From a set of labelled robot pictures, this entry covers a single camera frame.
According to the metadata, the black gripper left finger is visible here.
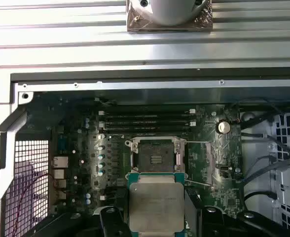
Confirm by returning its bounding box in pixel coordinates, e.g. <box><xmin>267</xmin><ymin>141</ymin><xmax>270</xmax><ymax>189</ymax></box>
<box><xmin>24</xmin><ymin>206</ymin><xmax>129</xmax><ymax>237</ymax></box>

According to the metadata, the black RAM slot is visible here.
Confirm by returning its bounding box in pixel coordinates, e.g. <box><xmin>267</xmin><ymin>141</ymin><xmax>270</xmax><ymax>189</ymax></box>
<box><xmin>103</xmin><ymin>115</ymin><xmax>196</xmax><ymax>121</ymax></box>
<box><xmin>103</xmin><ymin>126</ymin><xmax>196</xmax><ymax>133</ymax></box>

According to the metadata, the brown square base plate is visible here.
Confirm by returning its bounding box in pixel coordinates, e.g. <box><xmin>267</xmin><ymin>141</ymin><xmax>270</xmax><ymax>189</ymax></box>
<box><xmin>126</xmin><ymin>0</ymin><xmax>214</xmax><ymax>33</ymax></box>

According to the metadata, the silver green CPU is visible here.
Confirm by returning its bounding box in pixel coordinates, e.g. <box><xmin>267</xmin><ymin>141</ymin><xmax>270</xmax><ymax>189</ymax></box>
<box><xmin>125</xmin><ymin>172</ymin><xmax>188</xmax><ymax>237</ymax></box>

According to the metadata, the grey flat cable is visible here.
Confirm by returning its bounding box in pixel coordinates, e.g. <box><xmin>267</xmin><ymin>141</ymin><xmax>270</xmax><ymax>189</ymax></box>
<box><xmin>242</xmin><ymin>154</ymin><xmax>290</xmax><ymax>183</ymax></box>

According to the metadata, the green motherboard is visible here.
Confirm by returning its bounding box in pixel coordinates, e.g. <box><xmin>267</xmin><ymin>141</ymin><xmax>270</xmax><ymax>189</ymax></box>
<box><xmin>46</xmin><ymin>97</ymin><xmax>244</xmax><ymax>237</ymax></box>

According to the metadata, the black silver PC case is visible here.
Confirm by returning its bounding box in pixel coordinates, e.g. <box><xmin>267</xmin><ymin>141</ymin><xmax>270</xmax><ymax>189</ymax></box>
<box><xmin>0</xmin><ymin>66</ymin><xmax>290</xmax><ymax>237</ymax></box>

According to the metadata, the metal CPU locking lever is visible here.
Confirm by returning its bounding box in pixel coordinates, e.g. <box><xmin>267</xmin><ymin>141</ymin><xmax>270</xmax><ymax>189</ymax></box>
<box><xmin>183</xmin><ymin>179</ymin><xmax>214</xmax><ymax>187</ymax></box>

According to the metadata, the silver rear port block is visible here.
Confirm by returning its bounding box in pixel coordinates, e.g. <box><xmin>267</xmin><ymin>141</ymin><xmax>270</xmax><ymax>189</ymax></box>
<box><xmin>53</xmin><ymin>179</ymin><xmax>67</xmax><ymax>200</ymax></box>
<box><xmin>52</xmin><ymin>155</ymin><xmax>69</xmax><ymax>171</ymax></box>
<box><xmin>53</xmin><ymin>169</ymin><xmax>68</xmax><ymax>180</ymax></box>

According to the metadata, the CPU socket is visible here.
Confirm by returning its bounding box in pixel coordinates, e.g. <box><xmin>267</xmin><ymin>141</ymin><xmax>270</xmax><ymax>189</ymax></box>
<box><xmin>124</xmin><ymin>137</ymin><xmax>188</xmax><ymax>175</ymax></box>

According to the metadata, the round coin cell battery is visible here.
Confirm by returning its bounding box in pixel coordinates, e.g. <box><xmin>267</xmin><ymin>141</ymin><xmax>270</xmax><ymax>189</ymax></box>
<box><xmin>216</xmin><ymin>119</ymin><xmax>232</xmax><ymax>135</ymax></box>

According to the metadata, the black cable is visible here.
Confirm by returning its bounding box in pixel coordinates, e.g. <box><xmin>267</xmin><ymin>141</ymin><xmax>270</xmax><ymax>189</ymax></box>
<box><xmin>230</xmin><ymin>97</ymin><xmax>290</xmax><ymax>163</ymax></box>
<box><xmin>243</xmin><ymin>190</ymin><xmax>280</xmax><ymax>205</ymax></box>

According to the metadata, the blue rear port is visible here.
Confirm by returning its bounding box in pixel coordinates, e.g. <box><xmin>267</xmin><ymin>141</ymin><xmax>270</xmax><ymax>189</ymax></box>
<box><xmin>57</xmin><ymin>134</ymin><xmax>69</xmax><ymax>154</ymax></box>

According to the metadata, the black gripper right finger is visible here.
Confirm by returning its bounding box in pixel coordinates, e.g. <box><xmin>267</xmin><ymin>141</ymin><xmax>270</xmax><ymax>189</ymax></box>
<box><xmin>188</xmin><ymin>199</ymin><xmax>288</xmax><ymax>237</ymax></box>

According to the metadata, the RAM slot with white latches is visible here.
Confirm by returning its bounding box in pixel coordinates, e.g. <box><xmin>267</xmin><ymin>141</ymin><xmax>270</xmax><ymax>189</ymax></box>
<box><xmin>98</xmin><ymin>109</ymin><xmax>197</xmax><ymax>116</ymax></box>
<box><xmin>98</xmin><ymin>120</ymin><xmax>197</xmax><ymax>127</ymax></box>

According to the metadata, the silver perforated drive cage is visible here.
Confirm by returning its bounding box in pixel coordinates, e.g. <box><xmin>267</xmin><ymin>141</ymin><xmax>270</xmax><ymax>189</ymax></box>
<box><xmin>270</xmin><ymin>108</ymin><xmax>290</xmax><ymax>237</ymax></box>

